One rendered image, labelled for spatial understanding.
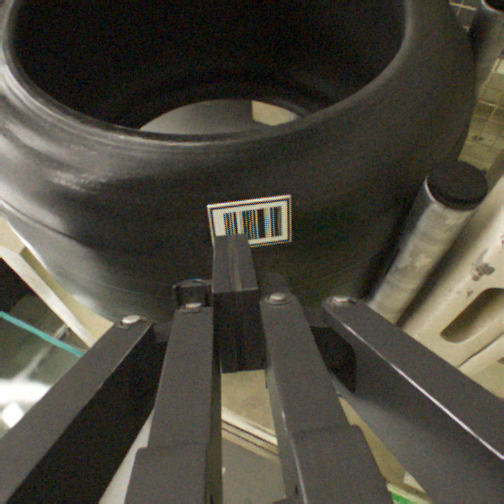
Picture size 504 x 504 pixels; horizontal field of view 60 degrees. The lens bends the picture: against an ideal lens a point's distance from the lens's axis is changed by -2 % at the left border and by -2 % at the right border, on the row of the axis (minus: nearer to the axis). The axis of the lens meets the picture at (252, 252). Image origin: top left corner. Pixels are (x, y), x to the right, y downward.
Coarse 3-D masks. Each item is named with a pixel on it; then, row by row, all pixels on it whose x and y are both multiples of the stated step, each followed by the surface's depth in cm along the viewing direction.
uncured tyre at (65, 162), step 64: (0, 0) 45; (64, 0) 61; (128, 0) 68; (192, 0) 72; (256, 0) 72; (320, 0) 68; (384, 0) 60; (0, 64) 40; (64, 64) 66; (128, 64) 76; (192, 64) 80; (256, 64) 80; (320, 64) 76; (384, 64) 66; (448, 64) 40; (0, 128) 36; (64, 128) 36; (128, 128) 35; (320, 128) 35; (384, 128) 36; (448, 128) 39; (0, 192) 37; (64, 192) 35; (128, 192) 33; (192, 192) 33; (256, 192) 33; (320, 192) 34; (384, 192) 36; (64, 256) 38; (128, 256) 35; (192, 256) 35; (256, 256) 35; (320, 256) 37; (384, 256) 45
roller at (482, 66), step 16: (480, 0) 47; (496, 0) 45; (480, 16) 47; (496, 16) 46; (480, 32) 48; (496, 32) 47; (480, 48) 49; (496, 48) 49; (480, 64) 51; (480, 80) 53
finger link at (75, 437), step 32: (128, 320) 13; (96, 352) 12; (128, 352) 11; (64, 384) 10; (96, 384) 10; (32, 416) 9; (64, 416) 9; (96, 416) 10; (128, 416) 11; (0, 448) 8; (32, 448) 8; (64, 448) 9; (96, 448) 10; (128, 448) 11; (0, 480) 7; (32, 480) 8; (64, 480) 9; (96, 480) 10
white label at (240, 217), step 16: (208, 208) 32; (224, 208) 32; (240, 208) 32; (256, 208) 32; (272, 208) 32; (288, 208) 33; (224, 224) 33; (240, 224) 33; (256, 224) 33; (272, 224) 33; (288, 224) 33; (256, 240) 34; (272, 240) 34; (288, 240) 34
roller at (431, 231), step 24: (432, 168) 34; (456, 168) 33; (432, 192) 33; (456, 192) 32; (480, 192) 32; (408, 216) 37; (432, 216) 34; (456, 216) 33; (408, 240) 38; (432, 240) 36; (384, 264) 44; (408, 264) 40; (432, 264) 39; (384, 288) 46; (408, 288) 43; (384, 312) 49
